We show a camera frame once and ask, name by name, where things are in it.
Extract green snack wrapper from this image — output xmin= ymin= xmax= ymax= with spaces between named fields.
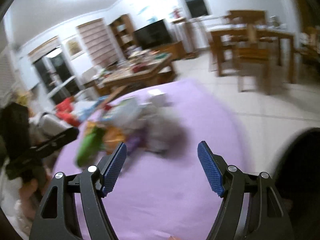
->
xmin=75 ymin=127 xmax=105 ymax=168

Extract orange snack bag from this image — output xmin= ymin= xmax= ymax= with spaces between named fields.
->
xmin=103 ymin=126 xmax=126 ymax=155

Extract blue white milk carton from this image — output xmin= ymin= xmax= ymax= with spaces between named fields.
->
xmin=99 ymin=97 xmax=141 ymax=127

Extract grey furry cat toy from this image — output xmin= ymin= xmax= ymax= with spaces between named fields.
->
xmin=143 ymin=104 xmax=184 ymax=153

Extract black trash bin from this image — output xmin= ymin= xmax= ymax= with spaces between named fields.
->
xmin=274 ymin=128 xmax=319 ymax=239

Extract person left hand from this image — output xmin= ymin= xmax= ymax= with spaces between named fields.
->
xmin=19 ymin=173 xmax=52 ymax=220

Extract red cushion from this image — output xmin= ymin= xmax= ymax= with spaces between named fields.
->
xmin=55 ymin=96 xmax=80 ymax=127

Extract wooden sofa with cushions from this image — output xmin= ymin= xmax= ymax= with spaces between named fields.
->
xmin=29 ymin=95 xmax=111 ymax=145

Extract purple tablecloth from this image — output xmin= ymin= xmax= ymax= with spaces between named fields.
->
xmin=51 ymin=77 xmax=251 ymax=240

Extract framed sunflower picture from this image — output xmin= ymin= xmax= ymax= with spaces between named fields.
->
xmin=66 ymin=36 xmax=84 ymax=60

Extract wooden coffee table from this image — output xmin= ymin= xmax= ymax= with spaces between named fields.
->
xmin=93 ymin=53 xmax=177 ymax=95

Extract wooden dining chair front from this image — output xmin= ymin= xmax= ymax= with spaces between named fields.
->
xmin=229 ymin=10 xmax=271 ymax=95

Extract wooden bookshelf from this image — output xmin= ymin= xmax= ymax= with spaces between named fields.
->
xmin=109 ymin=14 xmax=137 ymax=53

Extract black television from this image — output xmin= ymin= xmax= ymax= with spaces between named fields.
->
xmin=133 ymin=20 xmax=172 ymax=50

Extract wooden dining table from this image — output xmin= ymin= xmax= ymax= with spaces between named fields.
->
xmin=208 ymin=24 xmax=296 ymax=83

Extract tall wooden plant stand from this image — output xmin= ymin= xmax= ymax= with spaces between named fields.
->
xmin=171 ymin=17 xmax=198 ymax=59

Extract white standing air conditioner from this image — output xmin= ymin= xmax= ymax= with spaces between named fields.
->
xmin=281 ymin=0 xmax=300 ymax=33

